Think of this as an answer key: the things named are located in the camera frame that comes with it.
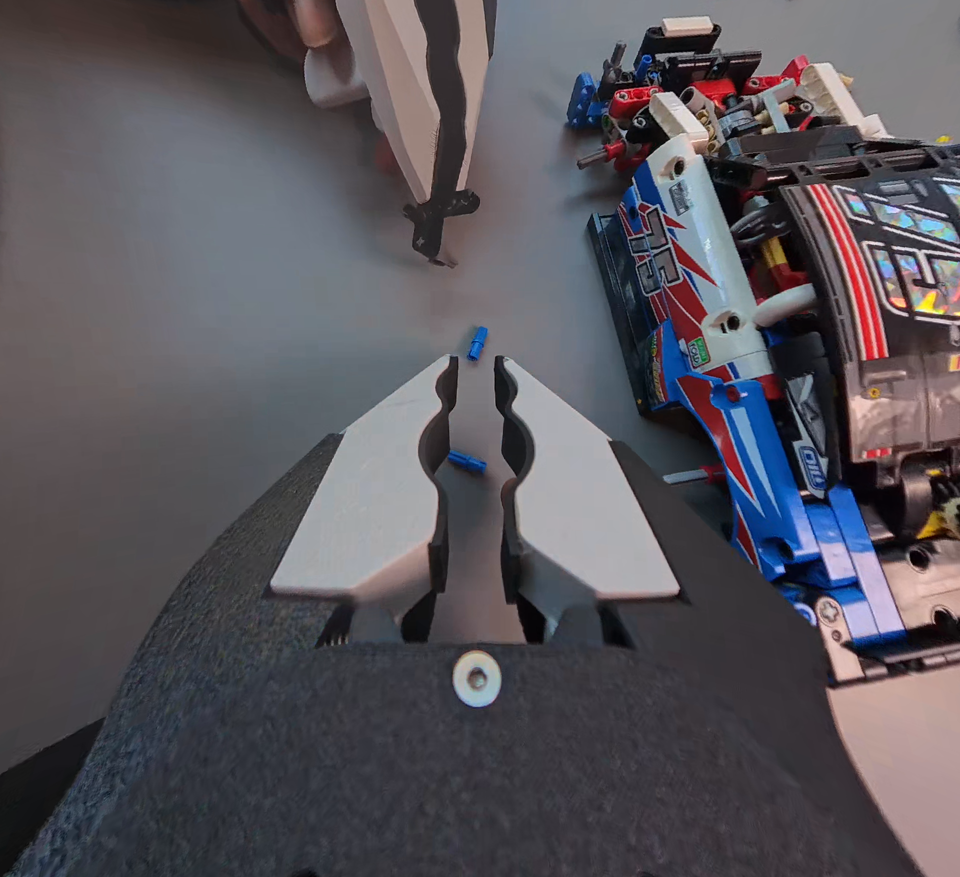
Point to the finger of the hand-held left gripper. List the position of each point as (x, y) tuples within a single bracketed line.
[(476, 7), (390, 67)]

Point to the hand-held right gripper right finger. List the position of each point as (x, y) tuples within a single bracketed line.
[(600, 517)]

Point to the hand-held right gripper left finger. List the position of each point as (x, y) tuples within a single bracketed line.
[(352, 517)]

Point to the black thin frame piece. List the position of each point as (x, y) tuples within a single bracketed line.
[(442, 213)]

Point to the dark grey axle pin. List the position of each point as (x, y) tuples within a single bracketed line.
[(442, 261)]

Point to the toy race car model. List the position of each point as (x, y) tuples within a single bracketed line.
[(750, 367)]

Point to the grey desk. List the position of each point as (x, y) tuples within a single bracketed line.
[(187, 254)]

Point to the small blue connector pin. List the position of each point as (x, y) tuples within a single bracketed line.
[(466, 461), (477, 343)]

